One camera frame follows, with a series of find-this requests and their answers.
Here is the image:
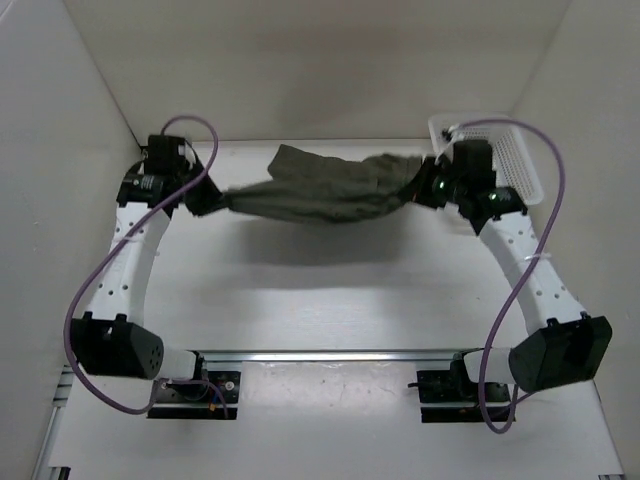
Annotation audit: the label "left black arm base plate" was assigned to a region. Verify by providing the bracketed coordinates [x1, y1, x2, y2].
[147, 370, 241, 421]

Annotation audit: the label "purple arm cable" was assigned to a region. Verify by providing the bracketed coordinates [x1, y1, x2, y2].
[477, 117, 569, 434]
[64, 115, 229, 416]

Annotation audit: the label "white perforated plastic basket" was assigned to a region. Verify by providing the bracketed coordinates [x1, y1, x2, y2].
[428, 112, 544, 206]

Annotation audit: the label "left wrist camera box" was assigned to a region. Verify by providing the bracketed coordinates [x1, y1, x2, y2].
[177, 143, 194, 162]

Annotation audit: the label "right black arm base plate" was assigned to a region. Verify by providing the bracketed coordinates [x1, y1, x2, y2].
[407, 370, 512, 424]

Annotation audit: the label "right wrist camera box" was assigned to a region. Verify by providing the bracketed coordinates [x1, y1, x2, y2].
[434, 124, 464, 158]

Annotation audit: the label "aluminium rail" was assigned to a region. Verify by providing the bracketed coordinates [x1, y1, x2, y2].
[202, 349, 459, 364]
[31, 365, 75, 480]

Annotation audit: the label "aluminium front rail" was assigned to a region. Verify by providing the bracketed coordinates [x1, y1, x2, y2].
[202, 349, 459, 364]

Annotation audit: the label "olive green shorts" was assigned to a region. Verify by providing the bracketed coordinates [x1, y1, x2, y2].
[224, 144, 423, 224]

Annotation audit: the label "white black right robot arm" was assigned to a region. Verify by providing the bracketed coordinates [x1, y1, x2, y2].
[413, 140, 612, 400]

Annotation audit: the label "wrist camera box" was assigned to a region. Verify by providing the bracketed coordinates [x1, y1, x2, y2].
[434, 124, 464, 158]
[177, 143, 194, 162]

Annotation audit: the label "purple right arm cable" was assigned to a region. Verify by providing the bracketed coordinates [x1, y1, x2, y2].
[477, 117, 569, 434]

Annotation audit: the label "aluminium left side rail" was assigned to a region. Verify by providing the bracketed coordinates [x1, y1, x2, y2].
[31, 365, 75, 480]

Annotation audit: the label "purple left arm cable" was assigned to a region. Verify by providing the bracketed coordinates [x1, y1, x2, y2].
[64, 115, 229, 416]

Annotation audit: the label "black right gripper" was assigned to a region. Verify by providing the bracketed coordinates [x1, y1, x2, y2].
[399, 155, 467, 210]

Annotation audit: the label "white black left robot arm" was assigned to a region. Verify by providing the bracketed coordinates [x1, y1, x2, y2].
[70, 135, 222, 400]

